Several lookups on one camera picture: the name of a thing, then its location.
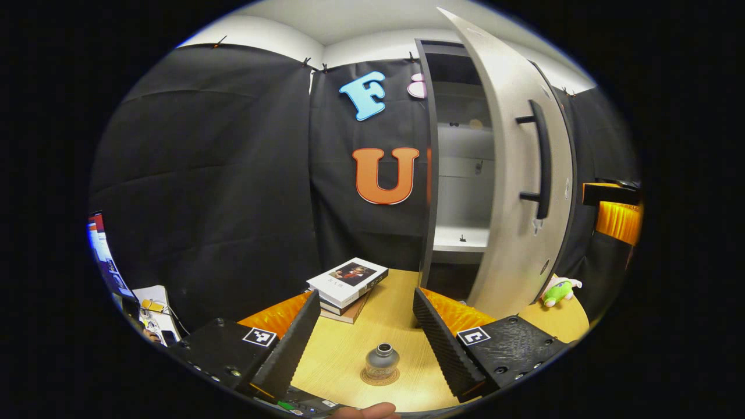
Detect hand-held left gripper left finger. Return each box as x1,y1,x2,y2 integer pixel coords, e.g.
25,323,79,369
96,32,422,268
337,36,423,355
169,290,322,402

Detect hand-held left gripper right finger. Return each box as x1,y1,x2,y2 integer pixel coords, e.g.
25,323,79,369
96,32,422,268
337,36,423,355
412,287,568,403

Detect silver bottle with printed label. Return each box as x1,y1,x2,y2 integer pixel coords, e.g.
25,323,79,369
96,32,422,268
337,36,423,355
365,343,400,380

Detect round brown coaster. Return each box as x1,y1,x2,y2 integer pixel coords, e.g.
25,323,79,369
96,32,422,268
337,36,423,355
360,365,401,386

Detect grey cabinet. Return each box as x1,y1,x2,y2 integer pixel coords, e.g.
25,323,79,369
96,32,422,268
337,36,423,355
414,38,495,292

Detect tan book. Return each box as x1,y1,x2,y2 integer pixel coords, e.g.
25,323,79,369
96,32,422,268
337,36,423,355
320,294,373,325

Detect dark book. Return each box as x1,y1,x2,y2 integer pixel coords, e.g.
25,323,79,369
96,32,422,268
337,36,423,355
319,290,376,318

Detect white book with portrait cover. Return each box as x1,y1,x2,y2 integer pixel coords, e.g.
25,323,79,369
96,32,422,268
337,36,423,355
307,258,389,309

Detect green plush toy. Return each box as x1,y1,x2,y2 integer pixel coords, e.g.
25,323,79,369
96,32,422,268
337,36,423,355
539,277,583,308

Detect white paper sheets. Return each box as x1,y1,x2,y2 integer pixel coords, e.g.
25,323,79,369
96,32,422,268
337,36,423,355
133,284,182,348

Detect black backdrop cloth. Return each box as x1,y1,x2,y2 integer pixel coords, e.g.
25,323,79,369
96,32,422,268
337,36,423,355
87,44,641,338

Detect computer monitor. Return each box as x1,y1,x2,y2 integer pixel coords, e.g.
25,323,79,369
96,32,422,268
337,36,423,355
87,211,137,300

